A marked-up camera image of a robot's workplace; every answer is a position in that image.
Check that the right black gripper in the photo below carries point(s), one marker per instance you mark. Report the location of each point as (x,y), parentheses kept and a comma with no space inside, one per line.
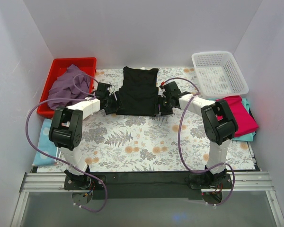
(164,104)

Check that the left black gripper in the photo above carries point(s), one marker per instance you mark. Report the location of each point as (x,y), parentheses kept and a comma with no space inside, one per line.
(112,104)

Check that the black t shirt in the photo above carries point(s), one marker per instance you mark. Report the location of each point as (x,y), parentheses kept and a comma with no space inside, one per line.
(139,92)

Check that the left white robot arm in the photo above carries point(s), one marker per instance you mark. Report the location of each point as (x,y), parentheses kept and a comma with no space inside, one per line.
(66,130)

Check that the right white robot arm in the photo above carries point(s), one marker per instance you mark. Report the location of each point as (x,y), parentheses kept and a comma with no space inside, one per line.
(219,126)

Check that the floral patterned table mat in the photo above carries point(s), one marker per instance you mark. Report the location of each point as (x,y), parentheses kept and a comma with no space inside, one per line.
(138,143)

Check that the purple crumpled t shirt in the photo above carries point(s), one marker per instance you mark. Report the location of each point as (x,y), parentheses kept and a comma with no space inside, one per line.
(71,85)

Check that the red plastic bin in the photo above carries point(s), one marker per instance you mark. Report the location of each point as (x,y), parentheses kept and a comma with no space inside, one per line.
(59,67)

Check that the white perforated plastic basket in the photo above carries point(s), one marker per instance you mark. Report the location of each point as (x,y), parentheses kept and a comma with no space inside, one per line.
(218,74)

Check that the light blue dotted cloth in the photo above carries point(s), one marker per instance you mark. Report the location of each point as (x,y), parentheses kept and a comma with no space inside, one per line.
(46,146)

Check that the magenta folded t shirt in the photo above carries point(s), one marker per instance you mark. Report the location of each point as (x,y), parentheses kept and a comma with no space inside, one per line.
(232,101)

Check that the teal folded t shirt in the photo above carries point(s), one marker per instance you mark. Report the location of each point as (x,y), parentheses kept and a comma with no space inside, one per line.
(246,126)

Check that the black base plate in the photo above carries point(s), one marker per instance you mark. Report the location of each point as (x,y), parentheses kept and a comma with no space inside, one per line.
(140,185)

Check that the aluminium mounting rail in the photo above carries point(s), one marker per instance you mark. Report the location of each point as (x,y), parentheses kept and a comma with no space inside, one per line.
(59,182)

